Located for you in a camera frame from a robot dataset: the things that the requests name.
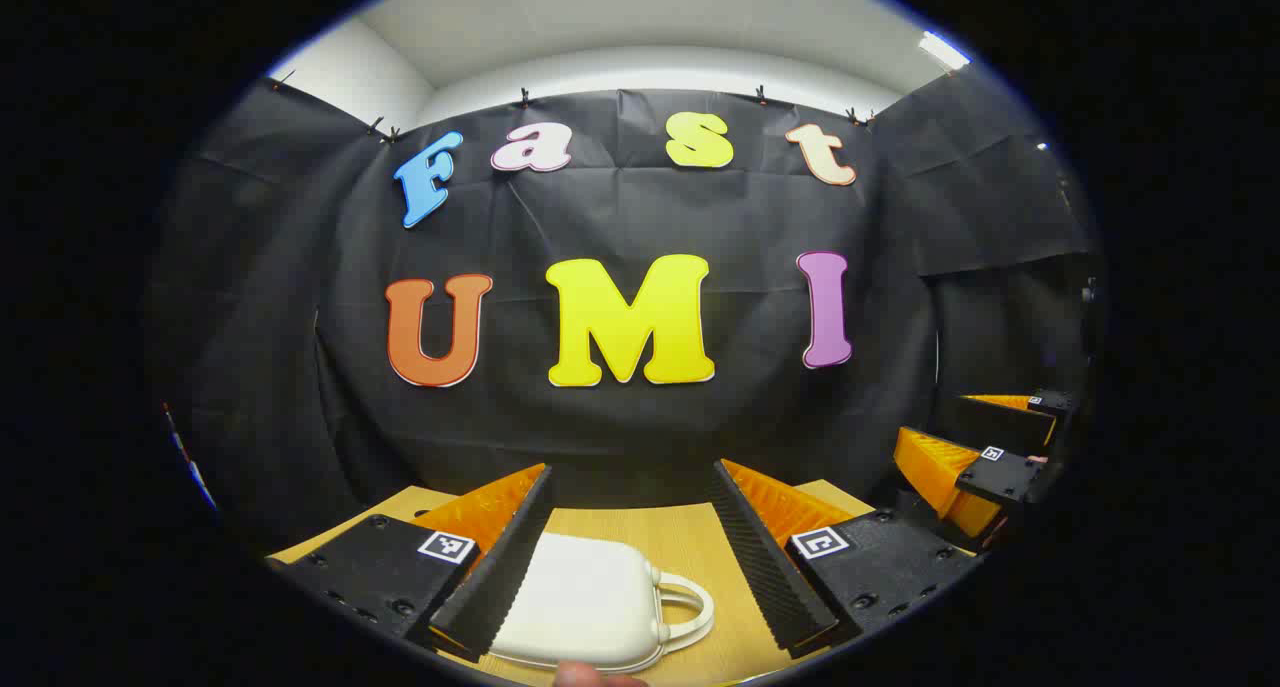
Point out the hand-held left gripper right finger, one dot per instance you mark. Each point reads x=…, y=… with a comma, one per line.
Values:
x=765, y=567

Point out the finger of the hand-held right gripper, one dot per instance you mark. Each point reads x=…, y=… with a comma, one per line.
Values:
x=990, y=479
x=1005, y=422

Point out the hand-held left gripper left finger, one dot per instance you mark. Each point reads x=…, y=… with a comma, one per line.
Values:
x=505, y=567

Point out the black backdrop cloth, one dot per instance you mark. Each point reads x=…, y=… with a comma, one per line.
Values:
x=700, y=217

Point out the ceiling light panel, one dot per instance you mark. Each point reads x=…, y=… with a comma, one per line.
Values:
x=945, y=50

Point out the white suitcase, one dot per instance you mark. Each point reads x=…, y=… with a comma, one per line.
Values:
x=590, y=597

